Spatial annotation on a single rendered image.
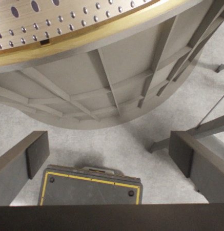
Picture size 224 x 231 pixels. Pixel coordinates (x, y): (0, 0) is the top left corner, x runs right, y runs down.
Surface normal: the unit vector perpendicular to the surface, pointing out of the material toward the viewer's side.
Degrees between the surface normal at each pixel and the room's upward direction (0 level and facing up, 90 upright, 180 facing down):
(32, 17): 43
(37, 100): 0
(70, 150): 0
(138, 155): 0
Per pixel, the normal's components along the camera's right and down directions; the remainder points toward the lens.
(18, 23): 0.05, 0.55
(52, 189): -0.10, -0.15
